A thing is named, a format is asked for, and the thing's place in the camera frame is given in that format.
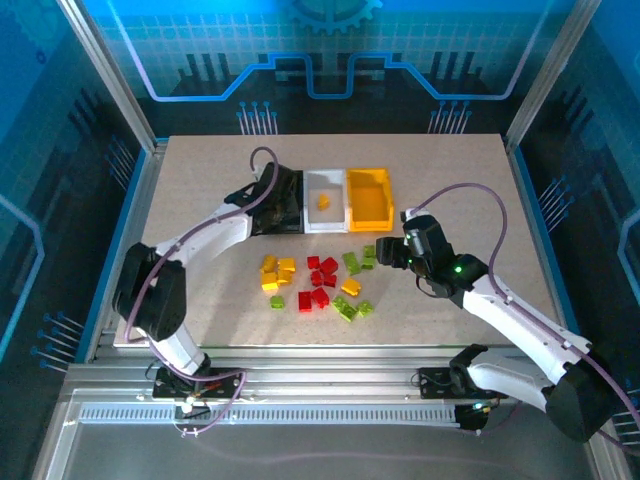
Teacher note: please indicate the green lego brick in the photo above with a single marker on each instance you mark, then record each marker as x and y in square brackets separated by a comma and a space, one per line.
[344, 307]
[368, 264]
[276, 302]
[352, 262]
[365, 308]
[369, 251]

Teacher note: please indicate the yellow lego brick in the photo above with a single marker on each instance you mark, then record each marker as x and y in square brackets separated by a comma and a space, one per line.
[285, 277]
[268, 263]
[351, 286]
[270, 282]
[287, 264]
[323, 202]

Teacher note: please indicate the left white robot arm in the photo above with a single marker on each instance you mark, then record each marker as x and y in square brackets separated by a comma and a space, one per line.
[215, 237]

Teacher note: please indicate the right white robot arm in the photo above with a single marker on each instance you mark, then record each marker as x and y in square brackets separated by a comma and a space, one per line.
[520, 320]

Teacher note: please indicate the black plastic bin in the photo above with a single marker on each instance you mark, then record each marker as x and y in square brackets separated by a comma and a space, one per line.
[300, 227]

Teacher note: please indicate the white plastic bin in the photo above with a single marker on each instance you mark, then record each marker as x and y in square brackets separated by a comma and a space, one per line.
[325, 225]

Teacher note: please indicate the yellow plastic bin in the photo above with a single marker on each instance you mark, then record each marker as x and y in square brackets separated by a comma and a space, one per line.
[370, 200]

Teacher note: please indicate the black electronics box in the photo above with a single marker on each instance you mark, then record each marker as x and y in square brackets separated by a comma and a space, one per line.
[470, 417]

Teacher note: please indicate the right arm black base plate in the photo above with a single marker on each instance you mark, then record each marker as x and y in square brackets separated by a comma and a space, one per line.
[432, 382]

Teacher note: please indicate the aluminium side rail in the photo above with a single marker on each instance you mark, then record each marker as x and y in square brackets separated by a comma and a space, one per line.
[135, 210]
[535, 210]

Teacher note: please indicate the aluminium frame rail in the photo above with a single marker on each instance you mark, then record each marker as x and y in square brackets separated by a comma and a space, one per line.
[325, 370]

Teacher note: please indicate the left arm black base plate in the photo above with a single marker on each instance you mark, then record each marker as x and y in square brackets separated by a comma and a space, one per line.
[227, 385]

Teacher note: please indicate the aluminium frame post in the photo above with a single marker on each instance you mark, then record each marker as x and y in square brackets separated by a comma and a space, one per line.
[550, 75]
[110, 80]

